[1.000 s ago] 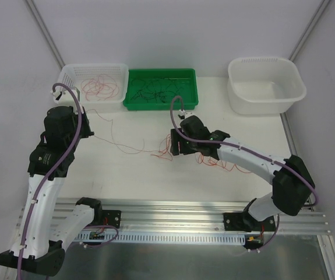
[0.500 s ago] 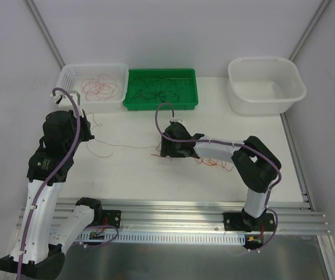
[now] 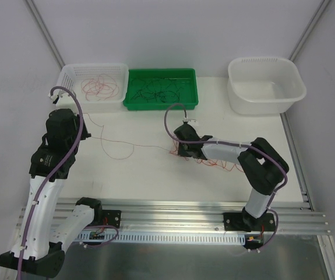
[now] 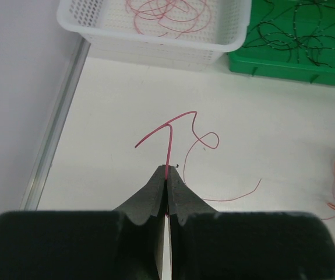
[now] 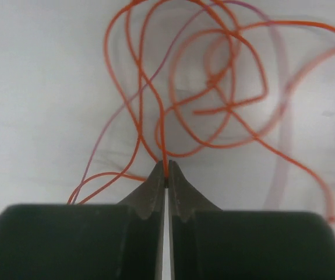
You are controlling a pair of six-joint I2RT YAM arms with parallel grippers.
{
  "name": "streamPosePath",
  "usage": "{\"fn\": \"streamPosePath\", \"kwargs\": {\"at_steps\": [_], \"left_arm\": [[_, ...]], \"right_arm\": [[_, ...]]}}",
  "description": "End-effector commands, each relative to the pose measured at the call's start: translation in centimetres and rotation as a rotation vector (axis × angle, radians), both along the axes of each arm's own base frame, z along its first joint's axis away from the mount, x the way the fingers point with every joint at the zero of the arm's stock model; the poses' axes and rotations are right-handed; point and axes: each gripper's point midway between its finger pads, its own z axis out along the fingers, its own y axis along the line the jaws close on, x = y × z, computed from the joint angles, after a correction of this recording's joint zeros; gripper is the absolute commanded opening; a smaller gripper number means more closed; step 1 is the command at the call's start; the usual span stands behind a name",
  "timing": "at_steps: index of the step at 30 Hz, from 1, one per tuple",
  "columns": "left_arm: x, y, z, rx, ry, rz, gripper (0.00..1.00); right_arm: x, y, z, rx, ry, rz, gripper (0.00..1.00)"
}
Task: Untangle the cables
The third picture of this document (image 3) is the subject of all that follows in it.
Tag pink wire pulled out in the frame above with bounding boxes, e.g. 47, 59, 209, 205
85, 113, 172, 160

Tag single pulled red wire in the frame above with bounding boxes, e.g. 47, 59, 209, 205
80, 74, 120, 102

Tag black wire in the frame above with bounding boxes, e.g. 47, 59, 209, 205
131, 74, 185, 103

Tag orange pink black wires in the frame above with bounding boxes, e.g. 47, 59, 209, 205
168, 138, 248, 174

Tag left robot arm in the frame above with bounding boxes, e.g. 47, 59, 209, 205
0, 108, 103, 278

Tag white perforated basket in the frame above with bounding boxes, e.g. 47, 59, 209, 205
57, 63, 129, 114

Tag green plastic tray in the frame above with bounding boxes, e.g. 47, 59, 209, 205
123, 68, 199, 111

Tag white plastic tub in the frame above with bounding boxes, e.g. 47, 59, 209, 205
227, 57, 306, 116

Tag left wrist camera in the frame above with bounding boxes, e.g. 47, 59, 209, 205
48, 90, 75, 109

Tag white slotted cable duct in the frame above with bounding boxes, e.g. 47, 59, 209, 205
75, 231, 245, 246

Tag aluminium frame rail left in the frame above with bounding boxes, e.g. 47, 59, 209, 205
23, 0, 65, 69

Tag aluminium frame rail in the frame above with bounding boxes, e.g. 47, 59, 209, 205
280, 113, 315, 211
23, 0, 65, 69

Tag aluminium frame rail right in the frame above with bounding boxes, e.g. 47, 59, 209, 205
280, 113, 315, 211

